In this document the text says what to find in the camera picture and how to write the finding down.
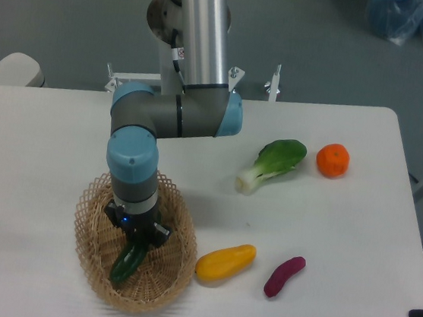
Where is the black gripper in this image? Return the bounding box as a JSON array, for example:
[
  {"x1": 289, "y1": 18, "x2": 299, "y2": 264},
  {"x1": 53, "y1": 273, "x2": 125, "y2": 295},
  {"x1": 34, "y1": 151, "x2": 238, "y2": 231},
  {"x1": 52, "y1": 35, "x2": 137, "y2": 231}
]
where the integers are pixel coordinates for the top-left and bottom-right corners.
[{"x1": 104, "y1": 200, "x2": 172, "y2": 248}]

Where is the dark green cucumber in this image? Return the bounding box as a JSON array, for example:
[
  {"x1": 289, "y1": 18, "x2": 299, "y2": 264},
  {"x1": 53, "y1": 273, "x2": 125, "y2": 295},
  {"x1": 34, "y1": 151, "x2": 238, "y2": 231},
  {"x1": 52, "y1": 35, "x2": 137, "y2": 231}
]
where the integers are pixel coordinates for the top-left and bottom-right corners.
[{"x1": 109, "y1": 236, "x2": 149, "y2": 284}]

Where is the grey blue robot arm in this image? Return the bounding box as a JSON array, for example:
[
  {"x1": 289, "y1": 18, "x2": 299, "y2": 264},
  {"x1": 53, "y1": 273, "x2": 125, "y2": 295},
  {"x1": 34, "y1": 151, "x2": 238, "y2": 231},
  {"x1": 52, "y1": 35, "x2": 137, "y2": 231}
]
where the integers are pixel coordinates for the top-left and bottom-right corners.
[{"x1": 105, "y1": 0, "x2": 243, "y2": 247}]

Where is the woven wicker basket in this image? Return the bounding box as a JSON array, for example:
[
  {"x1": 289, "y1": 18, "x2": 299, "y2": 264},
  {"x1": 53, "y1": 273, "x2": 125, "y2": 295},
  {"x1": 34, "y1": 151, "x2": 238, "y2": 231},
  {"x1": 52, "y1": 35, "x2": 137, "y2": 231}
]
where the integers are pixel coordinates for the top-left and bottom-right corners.
[{"x1": 74, "y1": 173, "x2": 197, "y2": 313}]

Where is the yellow squash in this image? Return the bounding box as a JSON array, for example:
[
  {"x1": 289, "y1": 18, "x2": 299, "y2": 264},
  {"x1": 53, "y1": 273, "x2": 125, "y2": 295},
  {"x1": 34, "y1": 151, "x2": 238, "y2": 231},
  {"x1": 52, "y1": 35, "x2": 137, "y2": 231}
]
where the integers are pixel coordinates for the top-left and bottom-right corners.
[{"x1": 195, "y1": 244, "x2": 257, "y2": 283}]

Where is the purple sweet potato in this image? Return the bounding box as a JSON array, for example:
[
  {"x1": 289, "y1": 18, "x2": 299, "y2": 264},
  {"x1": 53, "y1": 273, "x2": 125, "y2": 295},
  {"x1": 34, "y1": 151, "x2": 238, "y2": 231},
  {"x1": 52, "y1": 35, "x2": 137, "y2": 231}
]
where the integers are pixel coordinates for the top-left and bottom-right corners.
[{"x1": 263, "y1": 256, "x2": 306, "y2": 298}]

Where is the green bok choy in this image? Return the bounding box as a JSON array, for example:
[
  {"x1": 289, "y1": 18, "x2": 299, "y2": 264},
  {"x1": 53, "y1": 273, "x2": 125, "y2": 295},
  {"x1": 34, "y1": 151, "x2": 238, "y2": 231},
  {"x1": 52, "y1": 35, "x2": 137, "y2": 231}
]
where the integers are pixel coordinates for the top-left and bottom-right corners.
[{"x1": 235, "y1": 139, "x2": 308, "y2": 195}]

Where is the white chair armrest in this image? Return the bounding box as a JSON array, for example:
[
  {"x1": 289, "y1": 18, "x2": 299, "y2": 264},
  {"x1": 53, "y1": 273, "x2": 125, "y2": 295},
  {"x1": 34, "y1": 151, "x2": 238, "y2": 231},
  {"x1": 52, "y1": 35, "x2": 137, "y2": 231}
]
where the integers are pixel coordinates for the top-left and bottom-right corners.
[{"x1": 0, "y1": 52, "x2": 47, "y2": 88}]

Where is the orange tangerine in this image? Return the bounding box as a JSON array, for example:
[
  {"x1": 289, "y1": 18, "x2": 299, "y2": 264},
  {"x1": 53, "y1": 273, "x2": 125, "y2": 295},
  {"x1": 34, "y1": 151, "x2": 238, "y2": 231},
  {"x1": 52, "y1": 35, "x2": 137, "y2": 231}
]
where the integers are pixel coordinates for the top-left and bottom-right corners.
[{"x1": 316, "y1": 144, "x2": 350, "y2": 178}]

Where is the white metal base frame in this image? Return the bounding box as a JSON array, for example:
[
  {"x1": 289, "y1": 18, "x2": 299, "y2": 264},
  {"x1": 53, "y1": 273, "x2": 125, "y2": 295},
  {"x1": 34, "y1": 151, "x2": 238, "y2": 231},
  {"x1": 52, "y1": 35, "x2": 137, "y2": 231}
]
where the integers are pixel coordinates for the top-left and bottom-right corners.
[{"x1": 104, "y1": 63, "x2": 282, "y2": 102}]

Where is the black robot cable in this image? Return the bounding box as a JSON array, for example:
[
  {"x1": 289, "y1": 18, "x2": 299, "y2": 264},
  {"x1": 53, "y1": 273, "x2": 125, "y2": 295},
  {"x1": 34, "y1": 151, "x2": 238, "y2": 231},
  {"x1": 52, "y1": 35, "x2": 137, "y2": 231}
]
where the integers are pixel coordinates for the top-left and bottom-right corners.
[{"x1": 164, "y1": 28, "x2": 192, "y2": 95}]

